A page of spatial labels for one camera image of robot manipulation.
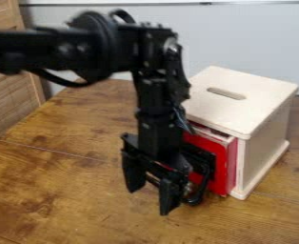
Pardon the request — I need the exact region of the wooden slatted panel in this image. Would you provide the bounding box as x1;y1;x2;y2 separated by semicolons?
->
0;0;45;136

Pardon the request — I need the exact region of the black metal drawer handle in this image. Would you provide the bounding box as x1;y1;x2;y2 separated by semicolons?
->
182;149;215;206

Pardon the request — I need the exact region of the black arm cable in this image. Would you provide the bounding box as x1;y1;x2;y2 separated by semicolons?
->
31;68;97;89

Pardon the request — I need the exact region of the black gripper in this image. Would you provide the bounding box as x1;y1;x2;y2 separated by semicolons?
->
119;106;197;216

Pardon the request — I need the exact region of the red drawer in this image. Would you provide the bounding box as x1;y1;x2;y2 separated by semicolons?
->
183;122;237;196

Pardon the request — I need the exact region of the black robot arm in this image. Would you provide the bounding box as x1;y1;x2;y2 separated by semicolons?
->
0;10;191;215

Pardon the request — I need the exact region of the light wooden box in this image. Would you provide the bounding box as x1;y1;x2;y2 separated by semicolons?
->
183;66;299;200

